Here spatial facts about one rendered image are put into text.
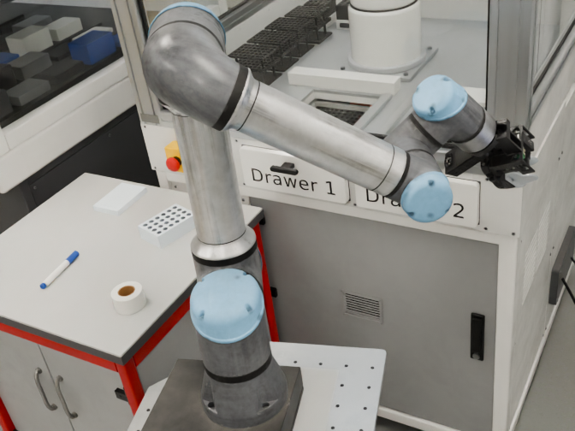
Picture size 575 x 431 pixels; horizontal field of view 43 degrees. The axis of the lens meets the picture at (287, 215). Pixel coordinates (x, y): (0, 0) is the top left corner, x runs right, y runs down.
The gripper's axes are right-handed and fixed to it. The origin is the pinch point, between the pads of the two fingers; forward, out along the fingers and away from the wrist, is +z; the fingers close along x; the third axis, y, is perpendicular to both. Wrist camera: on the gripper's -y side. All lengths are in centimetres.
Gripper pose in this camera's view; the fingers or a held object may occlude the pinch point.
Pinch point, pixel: (518, 180)
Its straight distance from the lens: 147.6
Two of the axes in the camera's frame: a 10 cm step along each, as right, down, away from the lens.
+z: 6.5, 3.5, 6.7
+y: 7.5, -1.6, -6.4
